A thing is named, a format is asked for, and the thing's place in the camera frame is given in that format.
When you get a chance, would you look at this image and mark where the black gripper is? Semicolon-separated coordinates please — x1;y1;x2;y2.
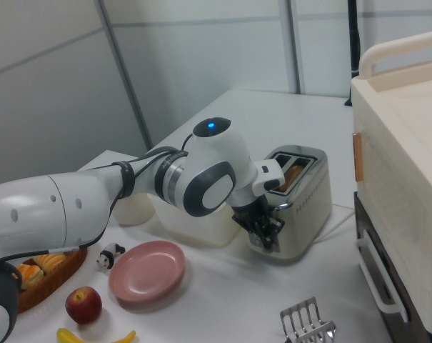
231;194;286;253

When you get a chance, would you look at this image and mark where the cream chrome toaster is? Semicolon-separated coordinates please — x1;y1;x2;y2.
248;144;333;266

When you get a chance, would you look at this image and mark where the toast bread slice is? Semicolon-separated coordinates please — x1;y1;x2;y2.
279;164;306;192

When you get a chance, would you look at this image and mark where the white plastic container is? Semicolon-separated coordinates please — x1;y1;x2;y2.
149;194;243;249

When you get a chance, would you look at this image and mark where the metal toast rack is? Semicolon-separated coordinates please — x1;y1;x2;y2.
279;296;337;343

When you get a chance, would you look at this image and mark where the dark brown wooden drawer box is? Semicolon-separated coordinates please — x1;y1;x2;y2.
353;191;432;343

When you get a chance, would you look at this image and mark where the pink plate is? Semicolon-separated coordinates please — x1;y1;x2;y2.
108;240;186;304

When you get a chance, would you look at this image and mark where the cream toy cabinet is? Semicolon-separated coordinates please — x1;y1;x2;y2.
350;31;432;337

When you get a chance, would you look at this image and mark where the panda toy figure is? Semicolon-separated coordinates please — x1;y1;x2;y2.
96;242;126;273

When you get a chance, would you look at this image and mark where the red apple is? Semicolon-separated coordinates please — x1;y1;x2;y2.
64;286;103;325

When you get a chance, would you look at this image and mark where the black clamp pole stand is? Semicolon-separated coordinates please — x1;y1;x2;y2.
344;0;361;107

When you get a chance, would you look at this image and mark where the yellow toy banana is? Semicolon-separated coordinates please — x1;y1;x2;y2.
56;327;136;343

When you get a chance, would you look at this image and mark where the orange striped toy pastry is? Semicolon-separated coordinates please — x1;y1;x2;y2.
33;252;68;273
17;264;46;291

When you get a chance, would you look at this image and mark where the brown wicker basket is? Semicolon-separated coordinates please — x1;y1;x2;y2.
8;247;89;314

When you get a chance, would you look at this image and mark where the white toaster power cord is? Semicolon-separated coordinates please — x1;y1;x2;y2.
317;204;356;242

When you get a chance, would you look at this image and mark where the copper cabinet door handle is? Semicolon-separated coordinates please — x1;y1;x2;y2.
351;131;365;184

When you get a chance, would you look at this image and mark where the white drawer handle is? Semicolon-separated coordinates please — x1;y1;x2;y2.
355;237;410;323

